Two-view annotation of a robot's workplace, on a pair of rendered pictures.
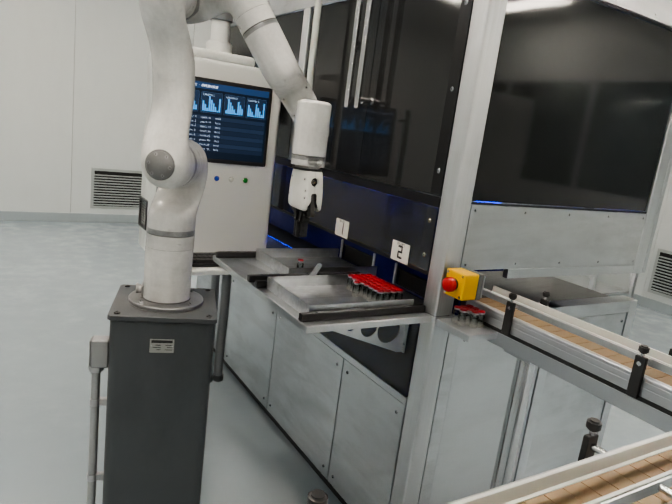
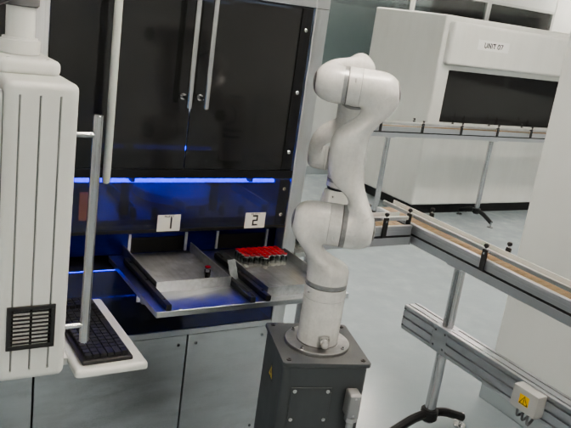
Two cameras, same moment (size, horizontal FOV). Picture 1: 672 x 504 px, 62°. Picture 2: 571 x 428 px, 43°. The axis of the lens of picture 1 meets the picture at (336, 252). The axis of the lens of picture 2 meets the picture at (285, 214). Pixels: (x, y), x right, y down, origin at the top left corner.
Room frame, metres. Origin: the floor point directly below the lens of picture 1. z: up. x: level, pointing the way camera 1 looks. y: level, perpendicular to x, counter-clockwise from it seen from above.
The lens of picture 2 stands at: (1.55, 2.37, 1.78)
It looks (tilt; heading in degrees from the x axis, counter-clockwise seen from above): 16 degrees down; 270
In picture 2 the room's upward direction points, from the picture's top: 8 degrees clockwise
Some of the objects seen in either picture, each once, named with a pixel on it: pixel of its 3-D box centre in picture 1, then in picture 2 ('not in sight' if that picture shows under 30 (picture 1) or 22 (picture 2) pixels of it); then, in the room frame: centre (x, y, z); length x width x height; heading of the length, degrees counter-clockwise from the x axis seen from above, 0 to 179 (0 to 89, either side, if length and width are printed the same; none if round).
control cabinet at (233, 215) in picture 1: (210, 154); (14, 203); (2.27, 0.55, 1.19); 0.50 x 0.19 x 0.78; 123
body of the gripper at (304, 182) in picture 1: (305, 186); (336, 201); (1.40, 0.10, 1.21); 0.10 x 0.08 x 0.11; 33
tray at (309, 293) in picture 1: (339, 293); (276, 270); (1.56, -0.02, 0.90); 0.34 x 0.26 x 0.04; 123
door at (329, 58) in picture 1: (334, 86); (123, 77); (2.13, 0.08, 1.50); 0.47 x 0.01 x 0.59; 33
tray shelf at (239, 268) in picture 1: (321, 284); (228, 277); (1.72, 0.03, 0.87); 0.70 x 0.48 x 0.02; 33
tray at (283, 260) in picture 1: (315, 262); (175, 265); (1.91, 0.07, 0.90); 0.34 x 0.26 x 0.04; 123
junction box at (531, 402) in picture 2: not in sight; (528, 400); (0.55, -0.10, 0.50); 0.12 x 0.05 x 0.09; 123
